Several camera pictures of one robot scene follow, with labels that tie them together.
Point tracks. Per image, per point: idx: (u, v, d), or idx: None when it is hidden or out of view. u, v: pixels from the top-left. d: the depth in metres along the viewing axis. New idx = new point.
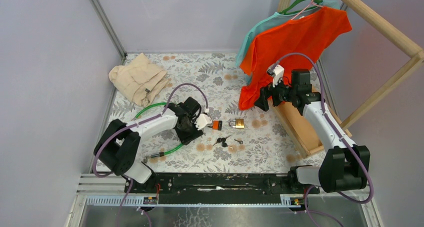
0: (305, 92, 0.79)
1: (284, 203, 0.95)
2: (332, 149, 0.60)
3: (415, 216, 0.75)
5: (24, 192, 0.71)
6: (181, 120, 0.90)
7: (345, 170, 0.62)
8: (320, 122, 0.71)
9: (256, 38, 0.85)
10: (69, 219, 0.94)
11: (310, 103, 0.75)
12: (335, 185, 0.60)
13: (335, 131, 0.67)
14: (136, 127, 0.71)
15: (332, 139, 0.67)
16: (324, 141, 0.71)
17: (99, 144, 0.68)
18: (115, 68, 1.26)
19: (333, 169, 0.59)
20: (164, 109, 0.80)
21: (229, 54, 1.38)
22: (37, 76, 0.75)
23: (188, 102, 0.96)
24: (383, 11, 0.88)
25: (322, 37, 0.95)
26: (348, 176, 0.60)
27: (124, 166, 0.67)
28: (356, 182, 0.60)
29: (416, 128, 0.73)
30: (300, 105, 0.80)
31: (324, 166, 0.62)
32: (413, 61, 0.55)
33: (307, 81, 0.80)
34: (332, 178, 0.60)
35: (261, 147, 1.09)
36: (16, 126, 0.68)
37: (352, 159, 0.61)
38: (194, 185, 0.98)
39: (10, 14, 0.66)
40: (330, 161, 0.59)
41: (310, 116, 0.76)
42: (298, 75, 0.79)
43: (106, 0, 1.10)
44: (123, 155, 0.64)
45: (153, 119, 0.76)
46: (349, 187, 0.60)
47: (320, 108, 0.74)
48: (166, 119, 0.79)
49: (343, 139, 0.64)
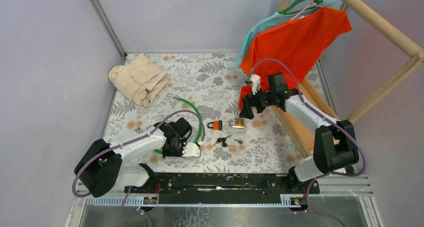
0: (284, 91, 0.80)
1: (284, 203, 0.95)
2: (318, 128, 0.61)
3: (415, 216, 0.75)
5: (26, 192, 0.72)
6: (170, 140, 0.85)
7: (337, 149, 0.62)
8: (304, 111, 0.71)
9: (256, 39, 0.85)
10: (69, 219, 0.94)
11: (290, 98, 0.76)
12: (332, 163, 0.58)
13: (317, 113, 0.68)
14: (120, 149, 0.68)
15: (317, 121, 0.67)
16: (312, 130, 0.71)
17: (80, 163, 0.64)
18: (115, 68, 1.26)
19: (324, 146, 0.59)
20: (153, 130, 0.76)
21: (229, 54, 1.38)
22: (37, 76, 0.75)
23: (178, 122, 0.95)
24: (382, 11, 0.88)
25: (322, 39, 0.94)
26: (342, 153, 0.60)
27: (104, 188, 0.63)
28: (350, 157, 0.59)
29: (416, 128, 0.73)
30: (281, 104, 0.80)
31: (316, 148, 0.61)
32: (413, 61, 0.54)
33: (283, 80, 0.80)
34: (327, 157, 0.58)
35: (261, 147, 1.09)
36: (16, 126, 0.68)
37: (339, 136, 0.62)
38: (194, 185, 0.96)
39: (10, 13, 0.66)
40: (320, 140, 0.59)
41: (292, 110, 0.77)
42: (274, 77, 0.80)
43: (107, 0, 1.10)
44: (102, 179, 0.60)
45: (139, 140, 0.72)
46: (345, 163, 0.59)
47: (300, 99, 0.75)
48: (153, 140, 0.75)
49: (326, 118, 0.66)
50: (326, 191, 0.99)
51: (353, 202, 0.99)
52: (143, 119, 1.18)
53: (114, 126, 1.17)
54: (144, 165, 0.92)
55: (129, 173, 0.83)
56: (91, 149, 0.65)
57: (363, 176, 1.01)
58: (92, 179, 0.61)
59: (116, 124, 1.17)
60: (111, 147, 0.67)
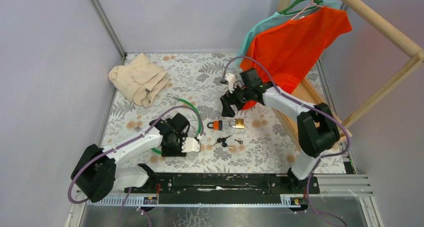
0: (259, 86, 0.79)
1: (284, 203, 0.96)
2: (299, 115, 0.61)
3: (415, 216, 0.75)
5: (26, 192, 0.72)
6: (167, 137, 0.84)
7: (320, 131, 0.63)
8: (281, 101, 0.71)
9: (256, 38, 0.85)
10: (69, 219, 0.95)
11: (266, 92, 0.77)
12: (317, 146, 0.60)
13: (294, 101, 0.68)
14: (114, 153, 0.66)
15: (296, 108, 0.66)
16: (293, 118, 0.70)
17: (76, 170, 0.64)
18: (115, 68, 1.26)
19: (308, 132, 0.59)
20: (148, 129, 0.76)
21: (229, 54, 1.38)
22: (37, 76, 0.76)
23: (176, 118, 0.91)
24: (382, 11, 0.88)
25: (322, 39, 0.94)
26: (324, 134, 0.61)
27: (102, 192, 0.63)
28: (333, 136, 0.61)
29: (416, 127, 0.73)
30: (259, 98, 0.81)
31: (300, 135, 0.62)
32: (413, 61, 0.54)
33: (256, 75, 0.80)
34: (312, 141, 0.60)
35: (261, 147, 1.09)
36: (16, 126, 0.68)
37: (319, 118, 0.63)
38: (194, 185, 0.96)
39: (9, 13, 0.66)
40: (302, 127, 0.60)
41: (271, 102, 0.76)
42: (246, 74, 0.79)
43: (107, 0, 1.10)
44: (97, 184, 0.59)
45: (133, 141, 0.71)
46: (329, 143, 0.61)
47: (276, 91, 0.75)
48: (148, 139, 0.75)
49: (304, 104, 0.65)
50: (326, 192, 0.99)
51: (353, 202, 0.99)
52: (143, 119, 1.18)
53: (114, 126, 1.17)
54: (143, 165, 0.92)
55: (128, 175, 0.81)
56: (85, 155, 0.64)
57: (363, 176, 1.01)
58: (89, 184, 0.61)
59: (116, 124, 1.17)
60: (104, 151, 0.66)
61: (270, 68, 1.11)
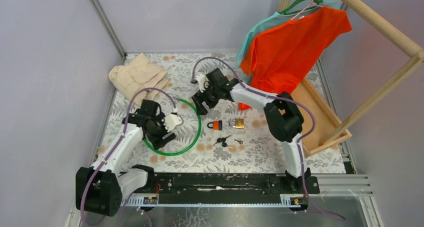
0: (225, 84, 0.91)
1: (284, 203, 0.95)
2: (265, 107, 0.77)
3: (414, 216, 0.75)
5: (26, 192, 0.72)
6: (146, 127, 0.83)
7: (286, 117, 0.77)
8: (250, 96, 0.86)
9: (256, 38, 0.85)
10: (69, 219, 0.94)
11: (233, 89, 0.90)
12: (285, 131, 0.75)
13: (260, 94, 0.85)
14: (106, 165, 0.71)
15: (262, 100, 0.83)
16: (260, 108, 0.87)
17: (78, 197, 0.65)
18: (115, 68, 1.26)
19: (275, 119, 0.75)
20: (124, 128, 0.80)
21: (229, 54, 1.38)
22: (37, 76, 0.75)
23: (143, 105, 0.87)
24: (382, 11, 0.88)
25: (322, 39, 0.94)
26: (289, 119, 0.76)
27: (115, 204, 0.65)
28: (296, 119, 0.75)
29: (415, 128, 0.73)
30: (227, 95, 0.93)
31: (271, 124, 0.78)
32: (413, 61, 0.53)
33: (221, 75, 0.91)
34: (280, 127, 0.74)
35: (261, 147, 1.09)
36: (16, 126, 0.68)
37: (283, 106, 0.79)
38: (194, 185, 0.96)
39: (10, 13, 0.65)
40: (269, 115, 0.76)
41: (240, 97, 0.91)
42: (212, 75, 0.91)
43: (106, 0, 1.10)
44: (108, 198, 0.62)
45: (118, 146, 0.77)
46: (295, 126, 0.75)
47: (242, 87, 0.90)
48: (130, 136, 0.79)
49: (267, 96, 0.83)
50: (326, 191, 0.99)
51: (353, 202, 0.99)
52: None
53: (114, 126, 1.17)
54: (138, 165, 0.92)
55: (130, 179, 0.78)
56: (79, 180, 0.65)
57: (363, 176, 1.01)
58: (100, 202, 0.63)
59: (116, 124, 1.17)
60: (96, 168, 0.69)
61: (270, 68, 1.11)
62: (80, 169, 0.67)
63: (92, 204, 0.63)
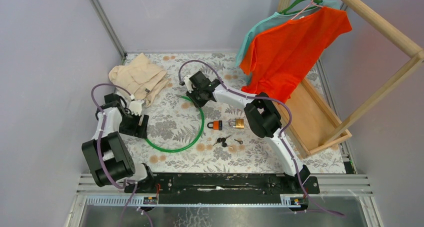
0: (207, 85, 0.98)
1: (284, 203, 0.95)
2: (246, 107, 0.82)
3: (414, 216, 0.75)
5: (27, 192, 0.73)
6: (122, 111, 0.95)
7: (264, 116, 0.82)
8: (231, 97, 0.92)
9: (256, 38, 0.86)
10: (69, 219, 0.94)
11: (215, 90, 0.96)
12: (263, 128, 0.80)
13: (240, 95, 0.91)
14: (104, 132, 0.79)
15: (242, 101, 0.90)
16: (241, 107, 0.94)
17: (95, 169, 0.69)
18: (115, 68, 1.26)
19: (255, 118, 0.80)
20: (102, 111, 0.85)
21: (229, 54, 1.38)
22: (37, 76, 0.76)
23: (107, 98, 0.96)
24: (382, 11, 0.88)
25: (322, 38, 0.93)
26: (268, 117, 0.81)
27: (131, 161, 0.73)
28: (274, 117, 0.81)
29: (416, 128, 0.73)
30: (210, 96, 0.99)
31: (252, 122, 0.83)
32: (413, 61, 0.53)
33: (203, 77, 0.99)
34: (259, 125, 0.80)
35: (261, 147, 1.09)
36: (16, 126, 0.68)
37: (262, 104, 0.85)
38: (194, 185, 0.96)
39: (9, 13, 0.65)
40: (250, 115, 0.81)
41: (221, 97, 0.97)
42: (195, 78, 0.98)
43: (106, 1, 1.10)
44: (124, 155, 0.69)
45: (107, 120, 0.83)
46: (272, 124, 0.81)
47: (223, 87, 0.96)
48: (112, 111, 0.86)
49: (247, 96, 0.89)
50: (326, 191, 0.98)
51: (353, 202, 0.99)
52: None
53: None
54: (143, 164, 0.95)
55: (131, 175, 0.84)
56: (89, 155, 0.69)
57: (363, 176, 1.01)
58: (118, 162, 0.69)
59: None
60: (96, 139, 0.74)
61: (270, 68, 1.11)
62: (82, 146, 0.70)
63: (111, 168, 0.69)
